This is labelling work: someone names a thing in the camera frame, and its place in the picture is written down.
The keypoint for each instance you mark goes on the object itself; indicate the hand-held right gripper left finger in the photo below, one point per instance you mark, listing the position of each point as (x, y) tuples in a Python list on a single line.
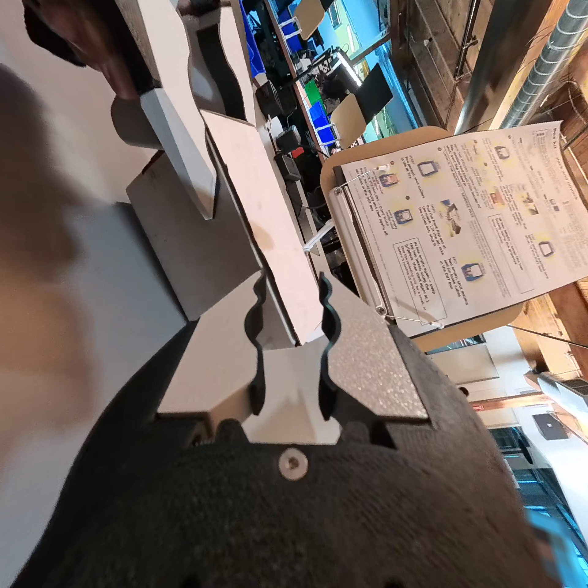
[(211, 367)]

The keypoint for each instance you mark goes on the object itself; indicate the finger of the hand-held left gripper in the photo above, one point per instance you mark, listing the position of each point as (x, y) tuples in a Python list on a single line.
[(234, 46), (170, 46)]

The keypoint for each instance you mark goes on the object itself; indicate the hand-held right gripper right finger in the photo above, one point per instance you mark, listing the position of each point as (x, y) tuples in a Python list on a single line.
[(376, 367)]

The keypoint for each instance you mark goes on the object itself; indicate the white cardboard box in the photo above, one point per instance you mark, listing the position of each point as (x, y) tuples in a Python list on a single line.
[(275, 229)]

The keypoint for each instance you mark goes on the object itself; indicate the grey desk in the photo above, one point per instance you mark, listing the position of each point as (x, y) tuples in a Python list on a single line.
[(128, 275)]

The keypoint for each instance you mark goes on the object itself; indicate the person's left hand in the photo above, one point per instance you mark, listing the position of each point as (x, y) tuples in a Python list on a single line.
[(105, 46)]

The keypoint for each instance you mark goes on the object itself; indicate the hanging brown black panel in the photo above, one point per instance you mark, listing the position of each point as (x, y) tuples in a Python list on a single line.
[(349, 121), (310, 13)]

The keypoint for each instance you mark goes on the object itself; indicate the green plastic bin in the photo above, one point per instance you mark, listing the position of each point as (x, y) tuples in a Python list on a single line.
[(312, 94)]

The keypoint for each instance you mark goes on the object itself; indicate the grey electronic device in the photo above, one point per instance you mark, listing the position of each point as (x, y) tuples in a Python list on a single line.
[(288, 138)]

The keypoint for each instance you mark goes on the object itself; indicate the small blue plastic bin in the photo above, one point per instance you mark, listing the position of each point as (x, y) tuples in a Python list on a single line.
[(321, 119)]

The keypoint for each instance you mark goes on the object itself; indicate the black electronic device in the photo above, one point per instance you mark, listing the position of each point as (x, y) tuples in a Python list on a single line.
[(289, 167)]

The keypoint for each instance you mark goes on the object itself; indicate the wooden board with instruction sheet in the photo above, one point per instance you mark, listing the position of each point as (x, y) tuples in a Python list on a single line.
[(459, 220)]

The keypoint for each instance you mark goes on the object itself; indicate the silver ventilation duct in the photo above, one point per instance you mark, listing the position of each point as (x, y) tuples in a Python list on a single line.
[(546, 55)]

